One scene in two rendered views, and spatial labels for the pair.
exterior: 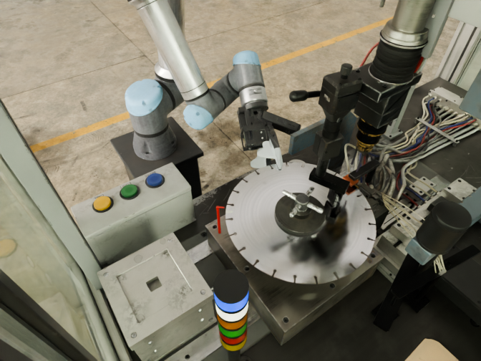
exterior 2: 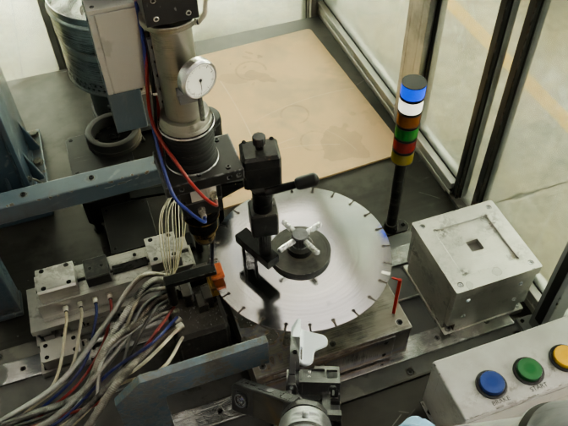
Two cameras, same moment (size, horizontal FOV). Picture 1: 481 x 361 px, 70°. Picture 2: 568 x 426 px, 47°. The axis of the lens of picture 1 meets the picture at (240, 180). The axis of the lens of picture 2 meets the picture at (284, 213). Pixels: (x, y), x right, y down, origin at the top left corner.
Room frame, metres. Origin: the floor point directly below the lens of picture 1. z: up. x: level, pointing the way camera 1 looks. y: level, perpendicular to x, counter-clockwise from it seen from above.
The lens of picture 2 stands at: (1.18, 0.04, 1.89)
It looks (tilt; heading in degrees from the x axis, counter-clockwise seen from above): 48 degrees down; 196
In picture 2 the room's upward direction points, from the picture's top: 1 degrees counter-clockwise
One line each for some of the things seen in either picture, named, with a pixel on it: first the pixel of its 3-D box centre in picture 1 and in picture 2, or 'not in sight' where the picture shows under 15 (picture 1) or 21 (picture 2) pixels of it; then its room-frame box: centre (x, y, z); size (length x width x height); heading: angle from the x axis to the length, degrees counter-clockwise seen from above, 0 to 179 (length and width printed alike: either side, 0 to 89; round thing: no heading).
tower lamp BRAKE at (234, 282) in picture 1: (231, 291); (412, 88); (0.19, 0.01, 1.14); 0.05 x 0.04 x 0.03; 34
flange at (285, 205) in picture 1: (300, 210); (300, 248); (0.46, -0.13, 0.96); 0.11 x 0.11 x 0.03
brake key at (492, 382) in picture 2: (154, 180); (491, 385); (0.61, 0.22, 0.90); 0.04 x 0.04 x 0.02
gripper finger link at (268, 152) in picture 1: (268, 154); (308, 341); (0.64, -0.07, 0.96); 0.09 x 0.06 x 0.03; 13
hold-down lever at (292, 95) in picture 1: (314, 98); (287, 177); (0.53, -0.13, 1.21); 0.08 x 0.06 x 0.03; 124
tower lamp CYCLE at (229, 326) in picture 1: (232, 310); (408, 116); (0.19, 0.01, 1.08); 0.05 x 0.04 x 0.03; 34
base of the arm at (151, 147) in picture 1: (152, 135); not in sight; (0.92, 0.30, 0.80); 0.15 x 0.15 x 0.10
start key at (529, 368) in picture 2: (129, 192); (528, 371); (0.57, 0.28, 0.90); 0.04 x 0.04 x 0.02
